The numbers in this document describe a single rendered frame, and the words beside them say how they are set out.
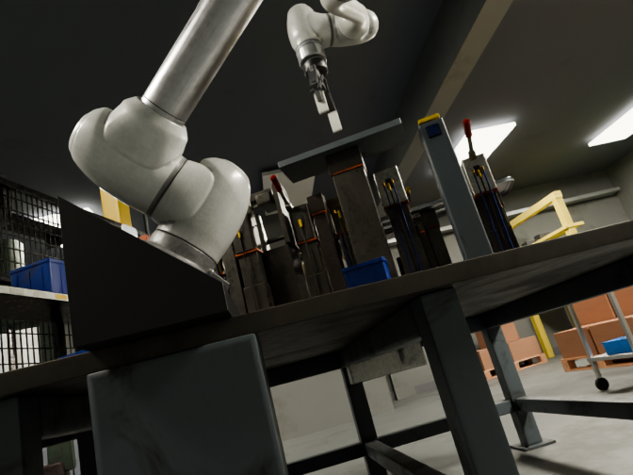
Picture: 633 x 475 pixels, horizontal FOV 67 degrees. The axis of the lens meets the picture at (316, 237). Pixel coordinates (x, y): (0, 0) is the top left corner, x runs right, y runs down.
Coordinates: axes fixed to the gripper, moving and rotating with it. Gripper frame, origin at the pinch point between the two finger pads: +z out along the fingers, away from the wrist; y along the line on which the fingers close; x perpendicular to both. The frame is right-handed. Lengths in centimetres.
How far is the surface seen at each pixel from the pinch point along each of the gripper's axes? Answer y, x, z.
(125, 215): 72, 133, -36
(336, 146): -6.5, -0.6, 12.5
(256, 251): -0.6, 32.9, 31.7
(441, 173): -1.2, -24.8, 29.0
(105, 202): 66, 140, -44
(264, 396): -48, 17, 73
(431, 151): -1.2, -24.5, 21.9
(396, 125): -4.9, -17.8, 12.6
